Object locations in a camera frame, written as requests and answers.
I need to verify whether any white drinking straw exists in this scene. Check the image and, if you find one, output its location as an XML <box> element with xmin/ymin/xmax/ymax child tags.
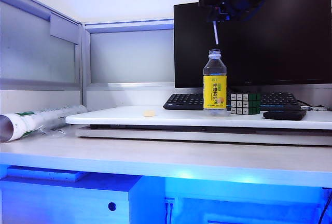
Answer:
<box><xmin>212</xmin><ymin>20</ymin><xmax>220</xmax><ymax>46</ymax></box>

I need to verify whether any clear bottle with yellow label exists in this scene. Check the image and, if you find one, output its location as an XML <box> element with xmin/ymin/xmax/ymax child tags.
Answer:
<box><xmin>202</xmin><ymin>49</ymin><xmax>231</xmax><ymax>118</ymax></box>

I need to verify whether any black computer monitor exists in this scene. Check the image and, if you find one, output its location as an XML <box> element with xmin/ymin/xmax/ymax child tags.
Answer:
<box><xmin>173</xmin><ymin>0</ymin><xmax>332</xmax><ymax>89</ymax></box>

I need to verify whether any grey rear partition panel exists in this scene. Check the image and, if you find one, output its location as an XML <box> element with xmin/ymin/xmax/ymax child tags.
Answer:
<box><xmin>81</xmin><ymin>18</ymin><xmax>175</xmax><ymax>106</ymax></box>

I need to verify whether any black computer keyboard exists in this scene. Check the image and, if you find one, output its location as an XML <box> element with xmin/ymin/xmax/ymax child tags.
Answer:
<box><xmin>162</xmin><ymin>92</ymin><xmax>303</xmax><ymax>111</ymax></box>

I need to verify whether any black-framed Rubik's cube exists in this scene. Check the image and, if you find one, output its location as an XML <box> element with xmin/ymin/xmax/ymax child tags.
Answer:
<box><xmin>230</xmin><ymin>92</ymin><xmax>261</xmax><ymax>117</ymax></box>

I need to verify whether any white desk riser board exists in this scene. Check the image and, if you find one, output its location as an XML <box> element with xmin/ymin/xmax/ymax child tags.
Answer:
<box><xmin>65</xmin><ymin>105</ymin><xmax>332</xmax><ymax>131</ymax></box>

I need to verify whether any black smartphone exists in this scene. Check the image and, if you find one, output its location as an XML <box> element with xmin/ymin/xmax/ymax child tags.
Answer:
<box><xmin>262</xmin><ymin>109</ymin><xmax>308</xmax><ymax>121</ymax></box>

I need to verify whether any grey riser base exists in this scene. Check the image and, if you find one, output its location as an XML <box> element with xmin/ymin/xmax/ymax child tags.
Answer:
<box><xmin>75</xmin><ymin>123</ymin><xmax>332</xmax><ymax>147</ymax></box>

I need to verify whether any grey plate on partition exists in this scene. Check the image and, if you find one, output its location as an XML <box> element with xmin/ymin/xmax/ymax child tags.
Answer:
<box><xmin>49</xmin><ymin>12</ymin><xmax>80</xmax><ymax>46</ymax></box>

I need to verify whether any grey side partition panel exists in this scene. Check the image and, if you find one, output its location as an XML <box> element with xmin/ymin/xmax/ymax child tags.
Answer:
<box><xmin>0</xmin><ymin>0</ymin><xmax>84</xmax><ymax>107</ymax></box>

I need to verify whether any crumpled clear plastic wrap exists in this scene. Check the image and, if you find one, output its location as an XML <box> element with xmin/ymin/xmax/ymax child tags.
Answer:
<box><xmin>38</xmin><ymin>125</ymin><xmax>67</xmax><ymax>139</ymax></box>

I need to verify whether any white roll with green print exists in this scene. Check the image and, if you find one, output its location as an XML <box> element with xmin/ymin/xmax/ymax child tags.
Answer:
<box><xmin>0</xmin><ymin>104</ymin><xmax>89</xmax><ymax>144</ymax></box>

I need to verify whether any under-desk tray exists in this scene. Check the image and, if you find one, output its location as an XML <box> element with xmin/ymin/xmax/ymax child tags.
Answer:
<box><xmin>6</xmin><ymin>166</ymin><xmax>88</xmax><ymax>183</ymax></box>

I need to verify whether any white under-desk cabinet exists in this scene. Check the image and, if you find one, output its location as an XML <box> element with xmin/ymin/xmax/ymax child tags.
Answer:
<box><xmin>0</xmin><ymin>176</ymin><xmax>167</xmax><ymax>224</ymax></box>

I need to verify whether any black keyboard cable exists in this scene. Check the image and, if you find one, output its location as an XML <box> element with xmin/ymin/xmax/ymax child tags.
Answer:
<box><xmin>296</xmin><ymin>99</ymin><xmax>332</xmax><ymax>108</ymax></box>

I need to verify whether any black cable under desk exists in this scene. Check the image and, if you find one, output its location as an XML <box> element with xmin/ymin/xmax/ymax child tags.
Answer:
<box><xmin>318</xmin><ymin>200</ymin><xmax>332</xmax><ymax>224</ymax></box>

